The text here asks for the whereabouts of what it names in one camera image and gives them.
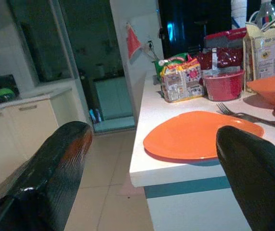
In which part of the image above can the white kitchen island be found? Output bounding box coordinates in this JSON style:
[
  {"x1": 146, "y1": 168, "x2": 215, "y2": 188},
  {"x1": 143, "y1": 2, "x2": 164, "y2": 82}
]
[{"x1": 129, "y1": 72, "x2": 275, "y2": 231}]

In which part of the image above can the red bowl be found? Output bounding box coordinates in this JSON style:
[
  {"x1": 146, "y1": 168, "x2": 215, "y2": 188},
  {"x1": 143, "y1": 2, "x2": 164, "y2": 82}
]
[{"x1": 202, "y1": 69, "x2": 246, "y2": 102}]

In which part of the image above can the dark red snack bag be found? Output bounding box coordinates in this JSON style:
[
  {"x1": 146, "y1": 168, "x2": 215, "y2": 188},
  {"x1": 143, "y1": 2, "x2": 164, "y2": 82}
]
[{"x1": 196, "y1": 47, "x2": 244, "y2": 74}]

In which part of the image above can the wall socket with plug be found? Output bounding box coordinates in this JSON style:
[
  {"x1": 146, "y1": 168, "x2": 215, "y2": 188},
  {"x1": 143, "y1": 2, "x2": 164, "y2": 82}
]
[{"x1": 146, "y1": 39, "x2": 161, "y2": 61}]

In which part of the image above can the green snack pack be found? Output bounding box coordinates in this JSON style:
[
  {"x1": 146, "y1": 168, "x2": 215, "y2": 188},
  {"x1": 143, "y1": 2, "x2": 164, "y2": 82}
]
[{"x1": 153, "y1": 52, "x2": 193, "y2": 84}]

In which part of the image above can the red lidded container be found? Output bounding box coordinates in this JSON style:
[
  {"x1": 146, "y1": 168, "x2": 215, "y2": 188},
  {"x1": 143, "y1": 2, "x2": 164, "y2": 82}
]
[{"x1": 204, "y1": 27, "x2": 248, "y2": 49}]

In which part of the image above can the cream kitchen cabinet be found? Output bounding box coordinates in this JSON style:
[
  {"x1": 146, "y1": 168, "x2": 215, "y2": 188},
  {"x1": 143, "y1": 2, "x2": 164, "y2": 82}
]
[{"x1": 0, "y1": 86, "x2": 85, "y2": 202}]

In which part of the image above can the glass sliding door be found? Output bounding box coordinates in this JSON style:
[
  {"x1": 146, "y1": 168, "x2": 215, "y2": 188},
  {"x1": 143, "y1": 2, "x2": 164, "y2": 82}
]
[{"x1": 7, "y1": 0, "x2": 138, "y2": 133}]

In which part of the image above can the beige printed paper bag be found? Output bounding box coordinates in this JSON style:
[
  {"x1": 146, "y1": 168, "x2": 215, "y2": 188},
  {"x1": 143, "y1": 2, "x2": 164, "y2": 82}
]
[{"x1": 242, "y1": 7, "x2": 275, "y2": 84}]

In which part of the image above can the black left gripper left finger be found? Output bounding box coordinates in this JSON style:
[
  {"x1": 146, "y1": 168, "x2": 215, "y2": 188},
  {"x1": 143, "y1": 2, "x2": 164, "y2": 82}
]
[{"x1": 0, "y1": 121, "x2": 93, "y2": 231}]

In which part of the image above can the orange bowl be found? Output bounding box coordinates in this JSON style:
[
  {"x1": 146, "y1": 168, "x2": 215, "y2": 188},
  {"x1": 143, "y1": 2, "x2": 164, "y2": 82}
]
[{"x1": 247, "y1": 73, "x2": 275, "y2": 119}]

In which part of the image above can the red santa hat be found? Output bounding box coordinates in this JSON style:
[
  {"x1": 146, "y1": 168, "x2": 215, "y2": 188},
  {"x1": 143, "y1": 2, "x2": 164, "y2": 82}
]
[{"x1": 125, "y1": 23, "x2": 144, "y2": 64}]

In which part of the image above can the colourful snack pack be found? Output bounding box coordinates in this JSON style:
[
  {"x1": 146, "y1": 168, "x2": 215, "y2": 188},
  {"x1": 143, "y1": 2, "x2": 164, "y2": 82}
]
[{"x1": 160, "y1": 57, "x2": 205, "y2": 103}]

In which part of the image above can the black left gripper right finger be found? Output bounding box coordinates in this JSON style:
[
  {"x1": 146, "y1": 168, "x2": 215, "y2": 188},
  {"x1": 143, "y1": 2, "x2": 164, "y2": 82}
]
[{"x1": 216, "y1": 125, "x2": 275, "y2": 231}]

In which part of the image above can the orange flat plate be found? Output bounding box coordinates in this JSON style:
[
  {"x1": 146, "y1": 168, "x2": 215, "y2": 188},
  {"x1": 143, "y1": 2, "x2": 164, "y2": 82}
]
[{"x1": 143, "y1": 110, "x2": 265, "y2": 161}]

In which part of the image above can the silver metal fork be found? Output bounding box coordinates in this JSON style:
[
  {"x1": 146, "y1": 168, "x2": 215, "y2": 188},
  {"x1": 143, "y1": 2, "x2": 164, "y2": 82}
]
[{"x1": 216, "y1": 103, "x2": 275, "y2": 130}]

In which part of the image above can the clear plastic bottle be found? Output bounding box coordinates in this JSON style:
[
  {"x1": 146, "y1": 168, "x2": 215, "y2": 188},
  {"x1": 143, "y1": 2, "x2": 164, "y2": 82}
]
[{"x1": 254, "y1": 0, "x2": 275, "y2": 27}]

